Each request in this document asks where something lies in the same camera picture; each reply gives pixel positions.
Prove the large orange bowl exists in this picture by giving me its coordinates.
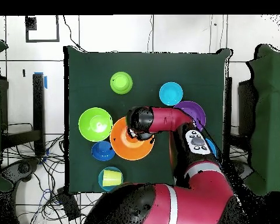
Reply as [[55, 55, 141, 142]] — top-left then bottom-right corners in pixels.
[[110, 116, 155, 162]]

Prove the black power strip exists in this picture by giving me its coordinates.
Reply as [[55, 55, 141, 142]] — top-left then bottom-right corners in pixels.
[[56, 186, 82, 221]]

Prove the yellow cup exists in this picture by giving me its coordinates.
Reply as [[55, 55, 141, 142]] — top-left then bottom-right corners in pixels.
[[102, 169, 123, 187]]

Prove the black metal stand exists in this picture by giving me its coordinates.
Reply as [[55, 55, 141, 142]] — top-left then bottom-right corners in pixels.
[[1, 73, 46, 156]]

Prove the black square floor frame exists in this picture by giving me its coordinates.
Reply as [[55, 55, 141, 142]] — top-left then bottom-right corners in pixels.
[[25, 15, 60, 43]]

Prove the small green bowl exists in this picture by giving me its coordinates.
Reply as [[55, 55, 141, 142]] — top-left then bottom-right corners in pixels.
[[110, 71, 134, 95]]

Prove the small dark blue bowl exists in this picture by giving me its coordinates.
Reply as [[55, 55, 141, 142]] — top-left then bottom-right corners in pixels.
[[91, 140, 116, 162]]

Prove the large blue bowl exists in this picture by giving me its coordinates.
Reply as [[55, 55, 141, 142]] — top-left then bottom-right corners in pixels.
[[205, 138, 218, 158]]

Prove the translucent blue ridged bowl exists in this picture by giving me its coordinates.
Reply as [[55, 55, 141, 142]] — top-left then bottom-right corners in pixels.
[[98, 166, 124, 193]]

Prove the purple bowl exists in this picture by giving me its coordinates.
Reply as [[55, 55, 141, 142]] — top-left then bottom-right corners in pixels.
[[173, 100, 207, 132]]

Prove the large green bowl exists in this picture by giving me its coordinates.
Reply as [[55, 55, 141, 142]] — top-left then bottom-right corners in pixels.
[[78, 107, 113, 142]]

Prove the small light blue bowl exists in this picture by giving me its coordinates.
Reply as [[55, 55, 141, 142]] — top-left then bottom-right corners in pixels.
[[159, 81, 184, 106]]

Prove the dark green tablecloth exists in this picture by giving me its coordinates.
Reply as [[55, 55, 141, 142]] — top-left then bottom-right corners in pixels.
[[64, 45, 232, 194]]

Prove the dark grey seat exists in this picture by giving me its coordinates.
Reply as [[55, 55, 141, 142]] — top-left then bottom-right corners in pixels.
[[233, 159, 253, 185]]

